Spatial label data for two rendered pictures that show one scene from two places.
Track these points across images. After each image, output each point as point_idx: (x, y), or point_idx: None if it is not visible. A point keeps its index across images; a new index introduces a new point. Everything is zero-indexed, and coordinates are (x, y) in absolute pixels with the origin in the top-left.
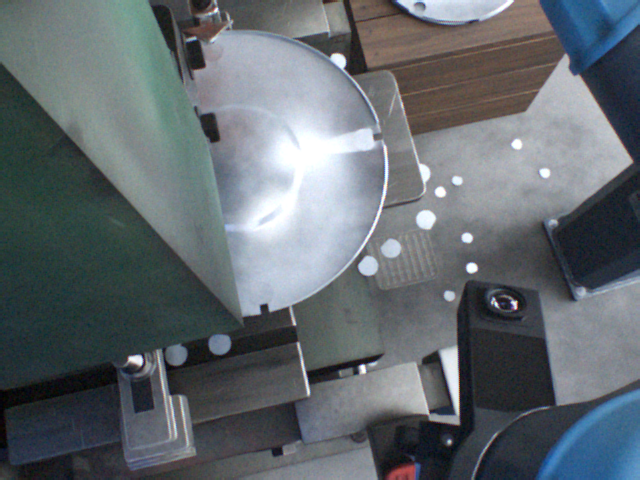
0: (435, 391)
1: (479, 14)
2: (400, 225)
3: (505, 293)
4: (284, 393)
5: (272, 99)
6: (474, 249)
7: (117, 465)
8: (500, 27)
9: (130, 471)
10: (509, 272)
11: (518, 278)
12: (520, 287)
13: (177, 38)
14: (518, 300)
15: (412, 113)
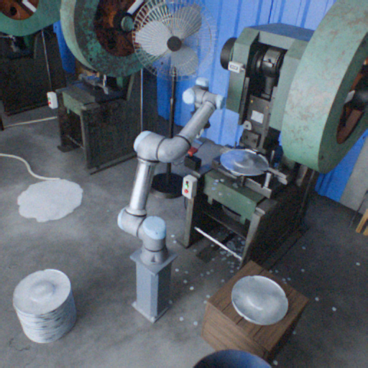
0: (193, 176)
1: (236, 284)
2: (211, 282)
3: (207, 123)
4: (215, 158)
5: (248, 169)
6: (187, 286)
7: None
8: (228, 286)
9: None
10: (174, 285)
11: (170, 285)
12: (205, 126)
13: (254, 134)
14: (205, 123)
15: None
